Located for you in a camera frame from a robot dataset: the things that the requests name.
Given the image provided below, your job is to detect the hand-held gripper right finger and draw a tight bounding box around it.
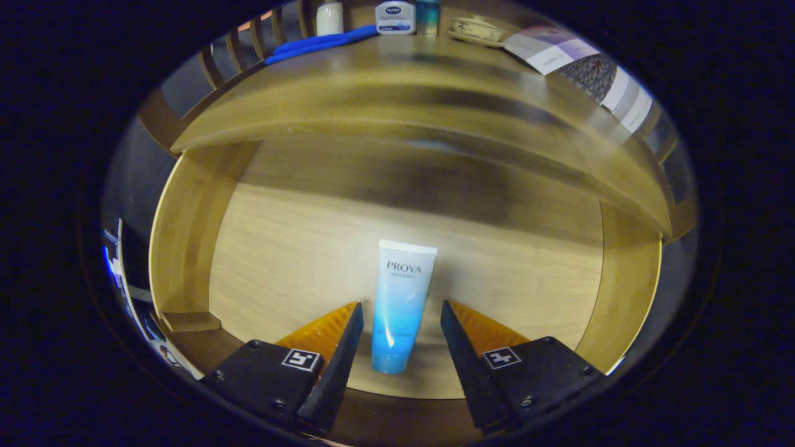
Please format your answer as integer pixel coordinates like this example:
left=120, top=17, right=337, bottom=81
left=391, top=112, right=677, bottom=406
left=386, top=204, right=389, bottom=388
left=440, top=299, right=606, bottom=435

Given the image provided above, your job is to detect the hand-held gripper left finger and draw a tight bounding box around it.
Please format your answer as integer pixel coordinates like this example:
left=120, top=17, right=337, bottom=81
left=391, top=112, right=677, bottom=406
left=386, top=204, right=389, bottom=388
left=201, top=301, right=365, bottom=435

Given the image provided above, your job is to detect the blue white cosmetic tube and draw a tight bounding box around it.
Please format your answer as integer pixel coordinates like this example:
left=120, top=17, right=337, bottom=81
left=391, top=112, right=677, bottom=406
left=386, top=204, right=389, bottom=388
left=371, top=239, right=438, bottom=375

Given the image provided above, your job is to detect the wooden drawer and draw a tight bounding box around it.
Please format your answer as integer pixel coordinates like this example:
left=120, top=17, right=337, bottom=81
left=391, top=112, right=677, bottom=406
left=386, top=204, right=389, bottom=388
left=148, top=130, right=665, bottom=445

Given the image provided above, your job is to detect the thin white book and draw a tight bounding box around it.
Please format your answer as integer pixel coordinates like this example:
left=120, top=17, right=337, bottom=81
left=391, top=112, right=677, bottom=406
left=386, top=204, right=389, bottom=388
left=601, top=65, right=640, bottom=112

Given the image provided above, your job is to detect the dark patterned book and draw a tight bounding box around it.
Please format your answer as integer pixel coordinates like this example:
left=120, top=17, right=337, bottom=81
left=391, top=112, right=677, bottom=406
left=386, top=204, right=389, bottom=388
left=556, top=55, right=619, bottom=103

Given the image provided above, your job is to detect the blue folded cloth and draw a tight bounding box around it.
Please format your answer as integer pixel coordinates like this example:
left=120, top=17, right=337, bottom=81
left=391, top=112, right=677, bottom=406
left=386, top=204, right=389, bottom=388
left=265, top=25, right=378, bottom=65

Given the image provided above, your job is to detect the purple white book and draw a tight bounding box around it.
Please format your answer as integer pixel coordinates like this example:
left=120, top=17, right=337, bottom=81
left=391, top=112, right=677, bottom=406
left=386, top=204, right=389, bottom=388
left=503, top=25, right=600, bottom=76

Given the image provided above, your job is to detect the white spray bottle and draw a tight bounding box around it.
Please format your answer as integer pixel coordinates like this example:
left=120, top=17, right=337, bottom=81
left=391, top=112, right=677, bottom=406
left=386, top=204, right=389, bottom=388
left=316, top=0, right=344, bottom=36

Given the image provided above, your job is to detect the white lotion bottle blue cap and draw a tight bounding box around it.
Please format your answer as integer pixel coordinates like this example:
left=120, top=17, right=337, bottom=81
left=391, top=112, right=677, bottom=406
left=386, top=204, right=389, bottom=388
left=375, top=0, right=417, bottom=35

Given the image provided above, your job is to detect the teal slim bottle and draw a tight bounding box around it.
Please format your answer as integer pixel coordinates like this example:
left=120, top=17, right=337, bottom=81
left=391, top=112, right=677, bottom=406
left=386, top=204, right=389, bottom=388
left=416, top=0, right=442, bottom=37

